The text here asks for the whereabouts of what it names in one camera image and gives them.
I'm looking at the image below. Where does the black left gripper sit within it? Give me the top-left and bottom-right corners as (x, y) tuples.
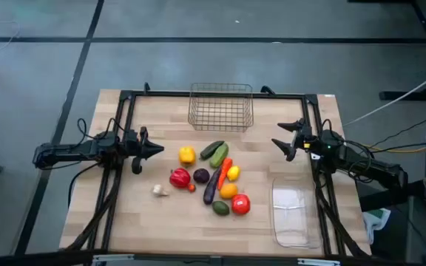
(123, 126), (165, 162)

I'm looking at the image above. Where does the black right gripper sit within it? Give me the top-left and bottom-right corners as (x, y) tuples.
(271, 117), (323, 163)

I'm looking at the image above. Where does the yellow bell pepper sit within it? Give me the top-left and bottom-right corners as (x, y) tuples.
(178, 146), (197, 166)

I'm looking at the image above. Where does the red bell pepper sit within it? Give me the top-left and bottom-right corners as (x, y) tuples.
(169, 168), (192, 189)

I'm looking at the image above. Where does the white garlic bulb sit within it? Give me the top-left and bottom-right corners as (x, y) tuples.
(152, 183), (170, 198)

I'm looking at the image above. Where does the dark purple eggplant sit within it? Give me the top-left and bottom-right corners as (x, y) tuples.
(192, 168), (211, 185)

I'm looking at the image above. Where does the dark green cucumber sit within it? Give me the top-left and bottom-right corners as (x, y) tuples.
(199, 140), (226, 161)

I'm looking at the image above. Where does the light green chayote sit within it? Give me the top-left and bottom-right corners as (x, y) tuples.
(209, 142), (230, 169)

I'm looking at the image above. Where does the yellow lemon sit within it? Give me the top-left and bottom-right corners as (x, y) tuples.
(226, 165), (241, 183)

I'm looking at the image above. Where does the orange carrot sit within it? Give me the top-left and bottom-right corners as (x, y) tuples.
(217, 157), (234, 191)

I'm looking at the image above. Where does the metal wire basket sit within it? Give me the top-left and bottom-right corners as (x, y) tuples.
(187, 82), (254, 133)

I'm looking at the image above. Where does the orange fruit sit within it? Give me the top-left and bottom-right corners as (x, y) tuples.
(219, 183), (239, 200)

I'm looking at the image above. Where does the large red tomato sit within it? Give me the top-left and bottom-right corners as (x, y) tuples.
(231, 194), (251, 216)

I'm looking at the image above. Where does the dark green lime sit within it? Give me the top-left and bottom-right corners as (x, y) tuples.
(212, 200), (231, 216)

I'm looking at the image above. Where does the clear plastic bin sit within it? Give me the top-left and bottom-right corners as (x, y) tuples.
(270, 176), (323, 249)

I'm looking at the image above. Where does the black stand bar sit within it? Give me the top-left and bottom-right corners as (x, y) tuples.
(359, 180), (426, 212)

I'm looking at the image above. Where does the white and green cloth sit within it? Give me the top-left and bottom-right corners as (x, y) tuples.
(362, 208), (392, 245)

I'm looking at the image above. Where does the black aluminium rig frame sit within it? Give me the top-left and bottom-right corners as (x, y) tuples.
(60, 83), (371, 266)

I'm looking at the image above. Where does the black cable bundle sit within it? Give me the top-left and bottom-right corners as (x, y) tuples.
(314, 173), (370, 258)
(67, 162), (124, 252)

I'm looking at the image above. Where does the thin black cable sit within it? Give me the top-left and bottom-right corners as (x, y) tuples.
(67, 161), (101, 208)

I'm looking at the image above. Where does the black floor cable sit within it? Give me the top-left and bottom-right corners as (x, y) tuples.
(368, 118), (426, 149)
(379, 139), (426, 154)

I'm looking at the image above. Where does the yellow cable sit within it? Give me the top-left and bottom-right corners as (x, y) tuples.
(360, 143), (426, 154)

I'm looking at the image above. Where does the silver frame bracket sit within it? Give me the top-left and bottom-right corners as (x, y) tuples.
(297, 258), (342, 266)
(92, 253), (135, 266)

